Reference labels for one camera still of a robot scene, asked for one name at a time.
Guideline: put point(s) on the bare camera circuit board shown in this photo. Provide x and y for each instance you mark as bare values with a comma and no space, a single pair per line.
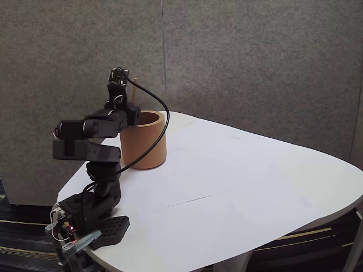
117,76

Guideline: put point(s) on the grey metal table clamp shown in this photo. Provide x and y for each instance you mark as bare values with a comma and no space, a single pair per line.
85,239

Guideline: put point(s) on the brown cylindrical pen holder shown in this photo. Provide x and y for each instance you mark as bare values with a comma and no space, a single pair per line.
147,141

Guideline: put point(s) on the white table leg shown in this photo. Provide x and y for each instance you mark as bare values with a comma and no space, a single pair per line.
235,263
353,249

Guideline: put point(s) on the tan wooden pen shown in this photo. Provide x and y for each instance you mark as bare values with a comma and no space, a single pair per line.
134,90

